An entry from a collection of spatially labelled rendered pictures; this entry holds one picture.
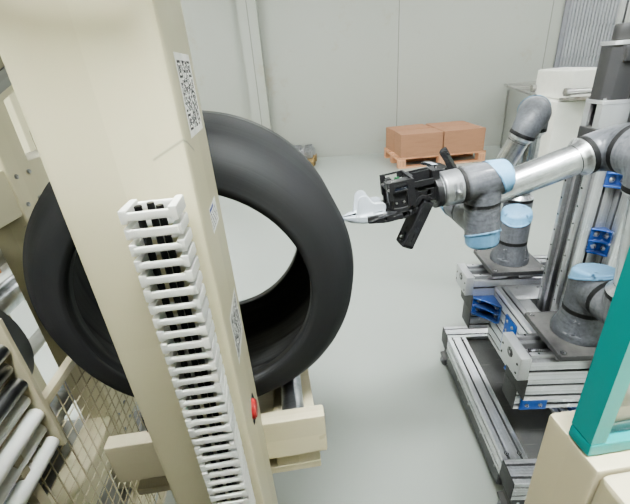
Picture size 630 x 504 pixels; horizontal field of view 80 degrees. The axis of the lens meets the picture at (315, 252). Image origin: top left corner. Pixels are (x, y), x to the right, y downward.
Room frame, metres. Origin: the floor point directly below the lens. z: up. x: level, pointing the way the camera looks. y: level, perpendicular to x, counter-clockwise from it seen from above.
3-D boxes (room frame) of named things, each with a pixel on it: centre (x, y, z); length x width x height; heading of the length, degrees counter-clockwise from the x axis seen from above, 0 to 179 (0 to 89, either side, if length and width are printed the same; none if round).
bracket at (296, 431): (0.49, 0.21, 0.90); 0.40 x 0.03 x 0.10; 95
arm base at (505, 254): (1.42, -0.84, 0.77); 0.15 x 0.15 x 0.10
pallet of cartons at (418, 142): (6.28, -2.07, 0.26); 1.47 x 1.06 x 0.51; 87
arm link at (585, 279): (0.92, -0.81, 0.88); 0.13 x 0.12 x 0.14; 2
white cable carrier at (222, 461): (0.33, 0.14, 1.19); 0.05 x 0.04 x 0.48; 95
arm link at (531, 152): (1.54, -0.90, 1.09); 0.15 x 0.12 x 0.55; 151
